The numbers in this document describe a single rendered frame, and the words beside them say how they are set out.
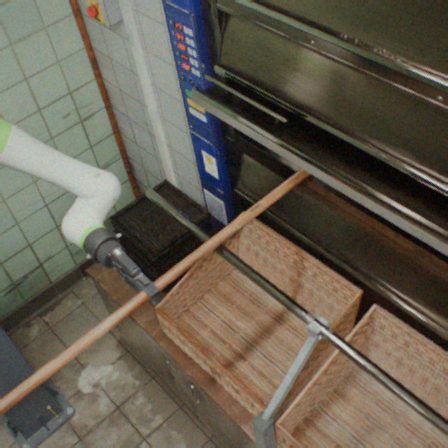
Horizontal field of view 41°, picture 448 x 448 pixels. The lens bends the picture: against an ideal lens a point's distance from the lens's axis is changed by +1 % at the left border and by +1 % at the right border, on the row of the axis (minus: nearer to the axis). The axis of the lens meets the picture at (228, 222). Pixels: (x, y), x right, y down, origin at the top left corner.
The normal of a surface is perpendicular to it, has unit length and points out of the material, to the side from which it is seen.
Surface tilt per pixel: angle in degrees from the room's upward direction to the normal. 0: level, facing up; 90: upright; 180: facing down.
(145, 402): 0
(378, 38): 70
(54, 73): 90
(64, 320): 0
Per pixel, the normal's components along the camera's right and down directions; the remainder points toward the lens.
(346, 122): -0.73, 0.30
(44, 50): 0.67, 0.50
